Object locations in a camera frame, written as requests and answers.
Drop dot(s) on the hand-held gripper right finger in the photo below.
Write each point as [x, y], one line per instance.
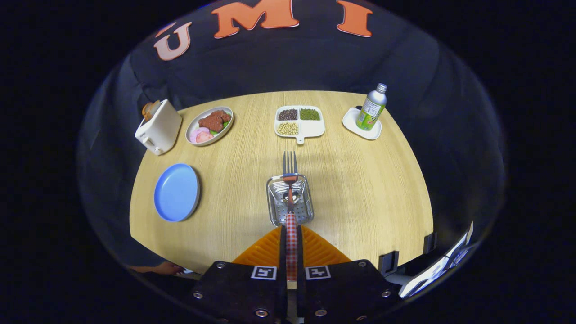
[300, 252]

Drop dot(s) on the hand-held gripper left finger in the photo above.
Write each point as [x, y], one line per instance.
[282, 252]

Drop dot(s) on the metal cutlery holder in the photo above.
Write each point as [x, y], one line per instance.
[274, 202]

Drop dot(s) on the blue plate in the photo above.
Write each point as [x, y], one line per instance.
[176, 192]

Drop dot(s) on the yellow soybeans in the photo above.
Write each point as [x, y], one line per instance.
[288, 128]

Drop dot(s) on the white divided dish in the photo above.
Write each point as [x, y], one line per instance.
[312, 128]

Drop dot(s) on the dark red beans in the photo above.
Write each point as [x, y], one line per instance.
[288, 114]

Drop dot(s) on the green mung beans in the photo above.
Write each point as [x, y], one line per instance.
[310, 114]

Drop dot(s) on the pink ham slice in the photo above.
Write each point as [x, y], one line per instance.
[204, 137]
[195, 134]

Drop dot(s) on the small white coaster plate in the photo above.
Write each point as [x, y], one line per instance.
[348, 121]

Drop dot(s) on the green lettuce leaf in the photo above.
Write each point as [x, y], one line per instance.
[225, 124]

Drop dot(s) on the brown meat piece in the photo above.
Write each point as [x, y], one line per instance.
[215, 120]

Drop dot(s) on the round beige plate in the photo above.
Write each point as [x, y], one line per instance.
[193, 123]

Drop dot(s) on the green label metal bottle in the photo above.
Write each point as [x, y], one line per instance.
[371, 110]

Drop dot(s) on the cream white toaster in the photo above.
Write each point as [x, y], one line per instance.
[159, 131]

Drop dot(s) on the toasted bread slice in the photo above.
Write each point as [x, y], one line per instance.
[155, 108]
[146, 111]

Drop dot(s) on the black backdrop cloth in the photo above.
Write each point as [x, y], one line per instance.
[292, 58]

